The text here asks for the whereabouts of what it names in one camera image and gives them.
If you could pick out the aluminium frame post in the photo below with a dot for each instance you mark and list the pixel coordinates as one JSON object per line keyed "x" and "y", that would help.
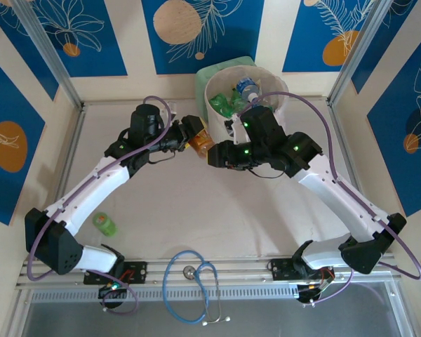
{"x": 363, "y": 52}
{"x": 51, "y": 52}

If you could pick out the black controller board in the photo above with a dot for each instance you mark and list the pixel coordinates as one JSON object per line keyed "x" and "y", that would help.
{"x": 308, "y": 293}
{"x": 110, "y": 289}

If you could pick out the cream waste bin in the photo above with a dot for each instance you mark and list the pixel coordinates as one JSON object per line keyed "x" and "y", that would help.
{"x": 217, "y": 130}

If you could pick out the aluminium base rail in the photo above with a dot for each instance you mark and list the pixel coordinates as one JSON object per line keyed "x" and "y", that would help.
{"x": 231, "y": 272}

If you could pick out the aluminium table side rail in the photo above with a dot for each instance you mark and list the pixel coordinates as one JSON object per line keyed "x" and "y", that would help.
{"x": 341, "y": 133}
{"x": 67, "y": 165}

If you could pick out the clear pink bin liner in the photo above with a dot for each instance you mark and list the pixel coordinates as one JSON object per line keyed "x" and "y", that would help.
{"x": 282, "y": 105}

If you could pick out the red-label amber drink bottle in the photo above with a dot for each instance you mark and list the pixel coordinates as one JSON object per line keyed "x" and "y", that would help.
{"x": 200, "y": 144}

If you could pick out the small green bottle orange cap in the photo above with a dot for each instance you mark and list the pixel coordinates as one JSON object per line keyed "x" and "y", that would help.
{"x": 105, "y": 224}

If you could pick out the green plastic bottle yellow cap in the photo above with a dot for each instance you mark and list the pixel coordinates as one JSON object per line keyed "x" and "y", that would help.
{"x": 219, "y": 102}
{"x": 238, "y": 102}

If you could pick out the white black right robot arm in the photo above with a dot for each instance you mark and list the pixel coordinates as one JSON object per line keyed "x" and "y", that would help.
{"x": 329, "y": 189}

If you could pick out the light green plastic box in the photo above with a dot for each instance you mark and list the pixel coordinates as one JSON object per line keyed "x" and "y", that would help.
{"x": 200, "y": 87}

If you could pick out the blue stethoscope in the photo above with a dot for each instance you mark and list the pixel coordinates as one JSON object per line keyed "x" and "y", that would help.
{"x": 188, "y": 271}

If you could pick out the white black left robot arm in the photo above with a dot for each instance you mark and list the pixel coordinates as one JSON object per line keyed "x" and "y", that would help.
{"x": 91, "y": 193}

